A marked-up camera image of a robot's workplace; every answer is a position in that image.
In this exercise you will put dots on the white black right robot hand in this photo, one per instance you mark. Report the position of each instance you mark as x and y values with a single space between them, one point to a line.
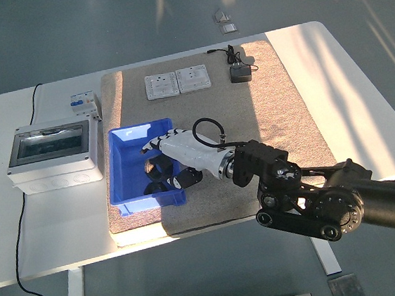
190 150

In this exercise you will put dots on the black hexagonal nut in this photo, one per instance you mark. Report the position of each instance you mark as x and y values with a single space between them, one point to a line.
158 170

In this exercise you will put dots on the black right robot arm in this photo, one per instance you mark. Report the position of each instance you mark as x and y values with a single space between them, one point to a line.
331 208

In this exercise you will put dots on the grey electrical distribution box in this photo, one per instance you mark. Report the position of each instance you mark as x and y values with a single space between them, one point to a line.
54 159

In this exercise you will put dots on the grey-brown table mat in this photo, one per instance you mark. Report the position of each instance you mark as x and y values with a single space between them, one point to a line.
215 111

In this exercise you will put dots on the blue plastic bin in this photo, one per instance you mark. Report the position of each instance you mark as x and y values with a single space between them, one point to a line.
130 183

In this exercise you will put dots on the black power adapter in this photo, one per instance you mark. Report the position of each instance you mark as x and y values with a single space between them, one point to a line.
240 74

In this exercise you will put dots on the white circuit breaker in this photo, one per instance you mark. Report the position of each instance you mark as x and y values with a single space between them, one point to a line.
83 103

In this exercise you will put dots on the flat silver floor outlet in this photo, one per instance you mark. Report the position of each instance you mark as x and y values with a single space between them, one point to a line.
228 29

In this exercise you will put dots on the open silver floor outlet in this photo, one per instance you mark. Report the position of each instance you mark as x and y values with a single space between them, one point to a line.
220 16

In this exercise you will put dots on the square grey floor plate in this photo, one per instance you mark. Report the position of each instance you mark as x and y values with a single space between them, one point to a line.
346 289

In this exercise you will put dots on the white wall socket panel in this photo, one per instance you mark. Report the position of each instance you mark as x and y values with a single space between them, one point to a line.
161 86

